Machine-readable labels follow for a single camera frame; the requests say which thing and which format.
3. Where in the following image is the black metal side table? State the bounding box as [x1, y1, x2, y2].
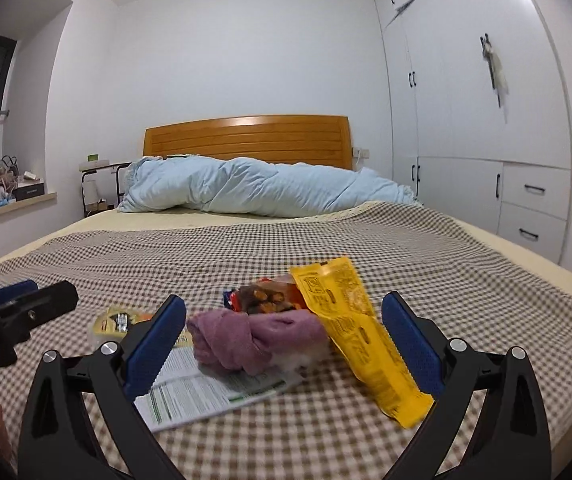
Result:
[78, 160, 134, 218]

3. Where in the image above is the white paper leaflet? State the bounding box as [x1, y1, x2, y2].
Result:
[133, 345, 303, 433]

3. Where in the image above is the yellow snack bag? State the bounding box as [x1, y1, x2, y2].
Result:
[290, 257, 436, 430]

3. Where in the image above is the purple towel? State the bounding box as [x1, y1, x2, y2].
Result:
[187, 308, 329, 376]

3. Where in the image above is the orange-red snack wrapper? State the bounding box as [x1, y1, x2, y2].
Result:
[223, 277, 307, 316]

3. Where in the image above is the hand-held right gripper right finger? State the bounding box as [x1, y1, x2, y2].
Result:
[381, 291, 552, 480]

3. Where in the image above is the gold snack packet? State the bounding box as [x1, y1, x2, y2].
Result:
[90, 306, 189, 350]

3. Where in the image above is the light blue duvet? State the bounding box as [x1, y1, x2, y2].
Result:
[117, 156, 419, 218]

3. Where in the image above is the bed with checkered cover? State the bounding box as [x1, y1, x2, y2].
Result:
[0, 201, 572, 480]

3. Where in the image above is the white hanging cloth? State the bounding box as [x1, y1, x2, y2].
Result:
[480, 32, 511, 123]

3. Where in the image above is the white wardrobe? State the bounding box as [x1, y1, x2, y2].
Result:
[373, 0, 572, 266]

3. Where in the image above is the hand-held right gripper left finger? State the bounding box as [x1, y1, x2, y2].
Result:
[18, 294, 188, 480]

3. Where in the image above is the black flat box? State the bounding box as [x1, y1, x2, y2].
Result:
[12, 182, 46, 200]

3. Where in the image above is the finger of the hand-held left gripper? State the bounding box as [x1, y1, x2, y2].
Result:
[0, 281, 80, 337]
[0, 280, 41, 311]

